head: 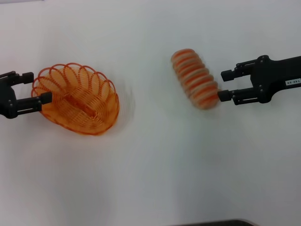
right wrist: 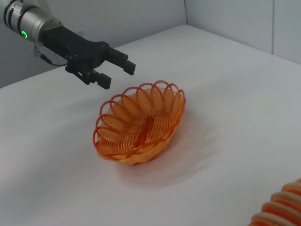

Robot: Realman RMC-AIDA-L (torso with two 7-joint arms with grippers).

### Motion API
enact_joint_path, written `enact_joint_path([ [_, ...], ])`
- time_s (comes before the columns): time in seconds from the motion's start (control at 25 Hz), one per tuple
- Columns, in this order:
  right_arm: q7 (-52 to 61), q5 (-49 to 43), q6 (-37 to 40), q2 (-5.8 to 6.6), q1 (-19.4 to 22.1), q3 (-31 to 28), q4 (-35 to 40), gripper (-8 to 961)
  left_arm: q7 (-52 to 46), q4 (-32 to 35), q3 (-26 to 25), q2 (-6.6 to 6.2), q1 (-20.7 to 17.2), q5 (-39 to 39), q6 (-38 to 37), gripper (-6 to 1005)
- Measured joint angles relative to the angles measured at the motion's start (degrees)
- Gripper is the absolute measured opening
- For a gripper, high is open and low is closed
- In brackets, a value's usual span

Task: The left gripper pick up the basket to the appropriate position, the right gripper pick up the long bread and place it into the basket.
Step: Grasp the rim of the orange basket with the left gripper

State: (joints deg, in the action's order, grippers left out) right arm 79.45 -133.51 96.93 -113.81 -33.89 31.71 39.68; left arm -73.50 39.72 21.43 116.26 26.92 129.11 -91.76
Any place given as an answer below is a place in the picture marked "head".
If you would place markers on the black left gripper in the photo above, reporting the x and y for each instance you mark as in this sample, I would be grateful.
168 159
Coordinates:
5 99

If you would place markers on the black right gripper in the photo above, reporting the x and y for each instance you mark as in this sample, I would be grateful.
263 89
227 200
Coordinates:
277 75

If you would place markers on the orange striped bread loaf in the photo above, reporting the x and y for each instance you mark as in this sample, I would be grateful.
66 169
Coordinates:
196 80

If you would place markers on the dark rounded robot base edge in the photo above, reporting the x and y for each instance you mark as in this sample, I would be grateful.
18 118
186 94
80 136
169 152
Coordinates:
216 223

